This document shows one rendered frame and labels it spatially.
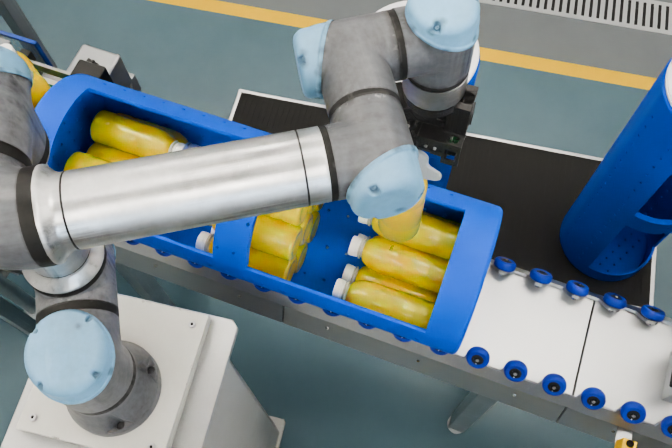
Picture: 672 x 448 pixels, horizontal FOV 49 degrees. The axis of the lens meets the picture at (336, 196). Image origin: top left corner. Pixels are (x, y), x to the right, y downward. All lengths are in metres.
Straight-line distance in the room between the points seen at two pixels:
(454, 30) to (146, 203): 0.34
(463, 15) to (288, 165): 0.23
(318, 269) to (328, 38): 0.82
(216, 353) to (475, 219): 0.50
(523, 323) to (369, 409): 0.97
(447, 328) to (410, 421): 1.16
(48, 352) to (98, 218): 0.42
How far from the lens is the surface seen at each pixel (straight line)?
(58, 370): 1.08
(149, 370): 1.26
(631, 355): 1.59
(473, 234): 1.26
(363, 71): 0.73
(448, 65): 0.79
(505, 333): 1.54
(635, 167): 1.92
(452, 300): 1.24
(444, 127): 0.92
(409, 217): 1.13
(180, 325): 1.28
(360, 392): 2.42
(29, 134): 0.80
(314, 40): 0.76
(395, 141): 0.69
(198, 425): 1.27
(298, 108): 2.63
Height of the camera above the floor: 2.38
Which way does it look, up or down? 65 degrees down
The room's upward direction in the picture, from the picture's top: 3 degrees counter-clockwise
